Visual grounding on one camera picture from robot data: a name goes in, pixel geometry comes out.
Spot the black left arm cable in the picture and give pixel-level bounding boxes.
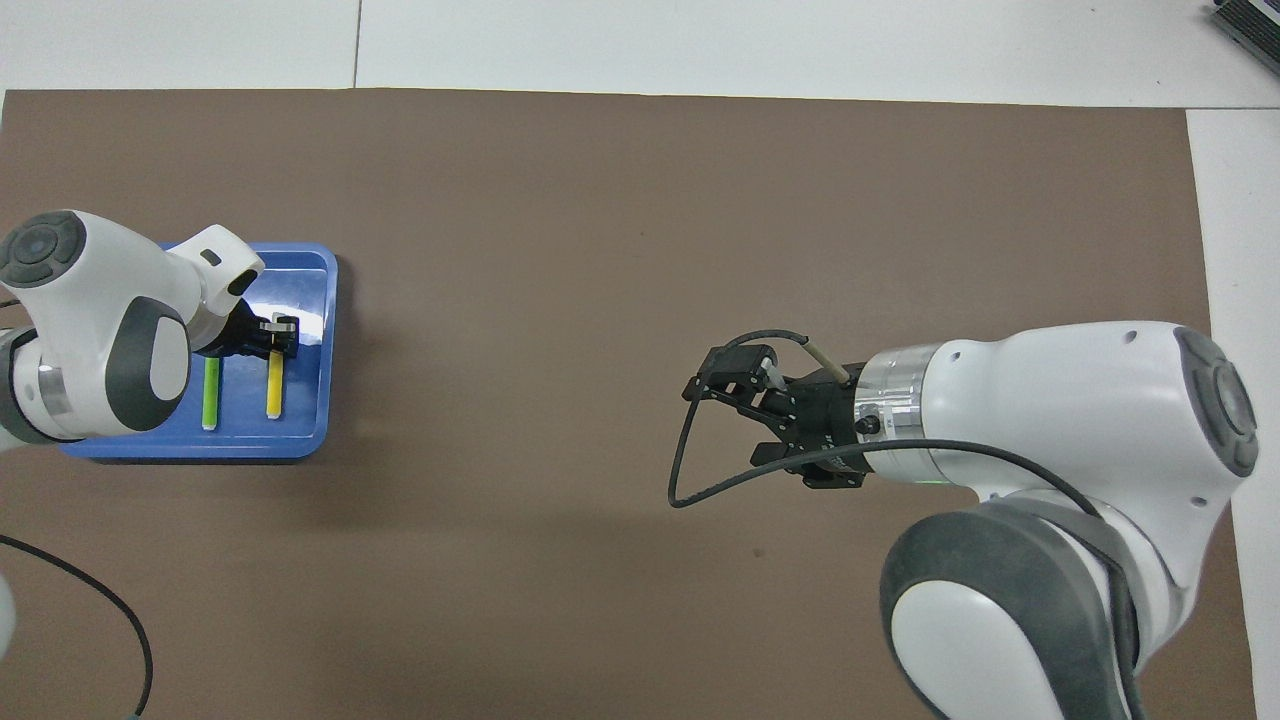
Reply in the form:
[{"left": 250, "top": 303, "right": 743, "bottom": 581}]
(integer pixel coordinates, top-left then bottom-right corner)
[{"left": 0, "top": 535, "right": 154, "bottom": 720}]

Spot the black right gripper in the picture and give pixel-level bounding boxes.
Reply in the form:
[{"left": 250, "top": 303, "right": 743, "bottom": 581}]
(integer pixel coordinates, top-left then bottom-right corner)
[{"left": 683, "top": 345, "right": 876, "bottom": 491}]

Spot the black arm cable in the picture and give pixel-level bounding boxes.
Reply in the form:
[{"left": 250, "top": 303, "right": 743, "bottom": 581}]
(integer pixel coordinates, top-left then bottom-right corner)
[
  {"left": 0, "top": 535, "right": 154, "bottom": 720},
  {"left": 668, "top": 330, "right": 1146, "bottom": 720}
]

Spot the blue plastic tray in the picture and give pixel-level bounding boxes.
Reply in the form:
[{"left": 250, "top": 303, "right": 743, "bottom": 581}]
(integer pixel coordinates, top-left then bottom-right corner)
[{"left": 58, "top": 242, "right": 339, "bottom": 461}]

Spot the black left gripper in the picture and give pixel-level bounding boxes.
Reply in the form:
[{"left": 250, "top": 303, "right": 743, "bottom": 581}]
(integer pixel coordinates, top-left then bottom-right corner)
[{"left": 212, "top": 305, "right": 301, "bottom": 361}]

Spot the grey striped device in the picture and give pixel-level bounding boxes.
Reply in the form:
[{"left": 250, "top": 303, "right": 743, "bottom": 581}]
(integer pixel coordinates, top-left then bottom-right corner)
[{"left": 1208, "top": 0, "right": 1280, "bottom": 63}]

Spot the brown table mat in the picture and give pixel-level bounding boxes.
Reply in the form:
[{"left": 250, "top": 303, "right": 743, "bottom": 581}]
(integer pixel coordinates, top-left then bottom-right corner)
[{"left": 0, "top": 88, "right": 1258, "bottom": 720}]

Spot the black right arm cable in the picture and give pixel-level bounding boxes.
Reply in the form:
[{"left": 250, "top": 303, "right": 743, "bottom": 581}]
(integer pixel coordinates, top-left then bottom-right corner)
[{"left": 668, "top": 330, "right": 1146, "bottom": 720}]

